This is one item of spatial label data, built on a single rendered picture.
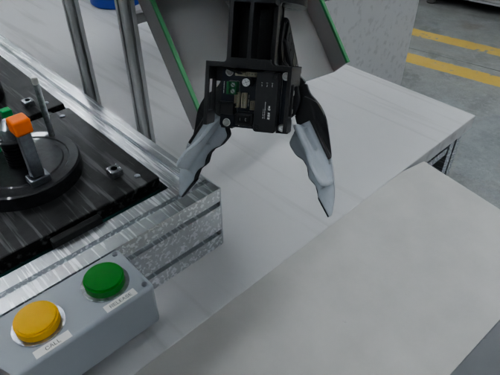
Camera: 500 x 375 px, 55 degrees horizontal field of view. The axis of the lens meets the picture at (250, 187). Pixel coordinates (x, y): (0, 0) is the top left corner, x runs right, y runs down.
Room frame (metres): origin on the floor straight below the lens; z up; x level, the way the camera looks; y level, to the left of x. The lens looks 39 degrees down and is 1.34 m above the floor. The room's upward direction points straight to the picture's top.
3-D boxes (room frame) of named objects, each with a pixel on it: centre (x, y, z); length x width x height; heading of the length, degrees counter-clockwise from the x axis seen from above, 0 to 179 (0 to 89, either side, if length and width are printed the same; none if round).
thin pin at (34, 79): (0.54, 0.26, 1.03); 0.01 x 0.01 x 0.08
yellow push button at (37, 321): (0.26, 0.20, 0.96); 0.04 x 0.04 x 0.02
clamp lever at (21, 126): (0.44, 0.25, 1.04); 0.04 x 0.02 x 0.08; 44
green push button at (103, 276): (0.31, 0.15, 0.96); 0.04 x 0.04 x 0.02
